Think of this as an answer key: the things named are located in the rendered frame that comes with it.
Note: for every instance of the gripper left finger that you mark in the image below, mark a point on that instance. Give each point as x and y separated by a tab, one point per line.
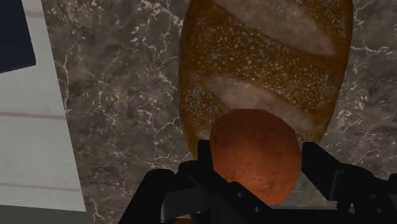
198	186

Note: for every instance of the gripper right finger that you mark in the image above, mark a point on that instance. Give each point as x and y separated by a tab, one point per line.
341	183

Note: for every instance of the brown potato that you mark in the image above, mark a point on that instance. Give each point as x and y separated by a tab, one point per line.
256	155

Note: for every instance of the brown bread loaf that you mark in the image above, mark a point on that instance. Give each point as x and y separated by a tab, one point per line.
260	62

